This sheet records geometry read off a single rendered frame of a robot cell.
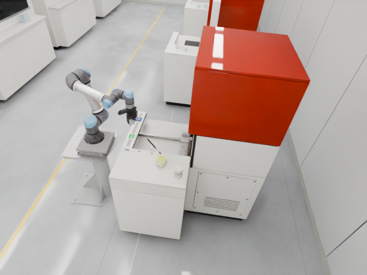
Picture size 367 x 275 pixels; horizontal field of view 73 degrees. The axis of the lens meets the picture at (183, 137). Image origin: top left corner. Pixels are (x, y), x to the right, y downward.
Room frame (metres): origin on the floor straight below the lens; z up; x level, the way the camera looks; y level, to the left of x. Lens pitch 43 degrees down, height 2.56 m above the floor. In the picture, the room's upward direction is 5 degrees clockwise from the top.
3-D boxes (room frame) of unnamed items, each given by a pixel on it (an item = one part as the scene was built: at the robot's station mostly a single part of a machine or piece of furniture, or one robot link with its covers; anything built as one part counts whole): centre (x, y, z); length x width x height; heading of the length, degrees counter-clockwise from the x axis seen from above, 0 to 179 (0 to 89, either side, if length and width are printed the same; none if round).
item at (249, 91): (1.87, -0.43, 1.52); 0.81 x 0.75 x 0.59; 176
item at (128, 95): (1.68, 0.48, 1.41); 0.09 x 0.08 x 0.11; 69
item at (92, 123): (1.70, 0.85, 1.05); 0.13 x 0.12 x 0.14; 159
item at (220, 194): (1.87, -0.46, 0.41); 0.82 x 0.71 x 0.82; 176
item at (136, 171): (1.34, 0.24, 0.89); 0.62 x 0.35 x 0.14; 86
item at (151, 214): (1.65, 0.23, 0.41); 0.97 x 0.64 x 0.82; 176
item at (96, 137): (1.70, 0.86, 0.94); 0.15 x 0.15 x 0.10
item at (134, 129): (1.81, 0.48, 0.89); 0.55 x 0.09 x 0.14; 176
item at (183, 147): (1.69, -0.01, 0.87); 0.36 x 0.08 x 0.03; 176
